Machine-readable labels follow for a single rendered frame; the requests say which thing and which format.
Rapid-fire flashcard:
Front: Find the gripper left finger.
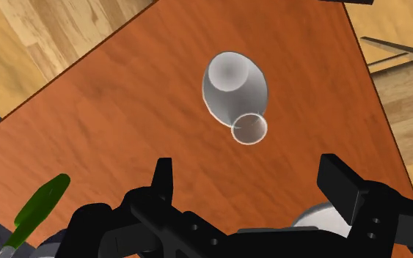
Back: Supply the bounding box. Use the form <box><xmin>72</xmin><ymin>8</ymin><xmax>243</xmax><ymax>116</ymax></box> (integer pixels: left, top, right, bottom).
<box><xmin>56</xmin><ymin>157</ymin><xmax>229</xmax><ymax>258</ymax></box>

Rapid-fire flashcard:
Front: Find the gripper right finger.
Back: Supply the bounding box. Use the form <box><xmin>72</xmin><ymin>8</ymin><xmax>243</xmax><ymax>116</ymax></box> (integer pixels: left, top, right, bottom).
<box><xmin>316</xmin><ymin>153</ymin><xmax>413</xmax><ymax>258</ymax></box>

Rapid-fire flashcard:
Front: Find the white round object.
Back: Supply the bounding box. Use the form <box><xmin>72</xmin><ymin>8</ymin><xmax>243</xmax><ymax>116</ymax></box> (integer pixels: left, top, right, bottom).
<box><xmin>291</xmin><ymin>202</ymin><xmax>352</xmax><ymax>238</ymax></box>

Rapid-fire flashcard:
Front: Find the reddish brown wooden table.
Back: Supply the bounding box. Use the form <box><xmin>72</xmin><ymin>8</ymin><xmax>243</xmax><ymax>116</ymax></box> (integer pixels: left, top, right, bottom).
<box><xmin>0</xmin><ymin>0</ymin><xmax>413</xmax><ymax>258</ymax></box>

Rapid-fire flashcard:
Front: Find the grey round object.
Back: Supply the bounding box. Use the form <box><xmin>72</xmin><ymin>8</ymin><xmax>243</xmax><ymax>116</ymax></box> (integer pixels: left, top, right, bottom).
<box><xmin>29</xmin><ymin>229</ymin><xmax>67</xmax><ymax>258</ymax></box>

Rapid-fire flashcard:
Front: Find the green pen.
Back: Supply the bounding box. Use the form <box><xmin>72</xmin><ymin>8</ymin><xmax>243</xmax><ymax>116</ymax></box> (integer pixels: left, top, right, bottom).
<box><xmin>0</xmin><ymin>173</ymin><xmax>72</xmax><ymax>258</ymax></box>

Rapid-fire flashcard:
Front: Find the white grey vase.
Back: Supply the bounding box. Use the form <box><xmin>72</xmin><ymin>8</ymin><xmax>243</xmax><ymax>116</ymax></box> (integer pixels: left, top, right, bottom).
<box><xmin>201</xmin><ymin>51</ymin><xmax>270</xmax><ymax>146</ymax></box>

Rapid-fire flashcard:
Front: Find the light wooden furniture frame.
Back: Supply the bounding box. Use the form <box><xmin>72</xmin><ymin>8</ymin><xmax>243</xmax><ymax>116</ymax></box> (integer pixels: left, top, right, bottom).
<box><xmin>359</xmin><ymin>36</ymin><xmax>413</xmax><ymax>76</ymax></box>

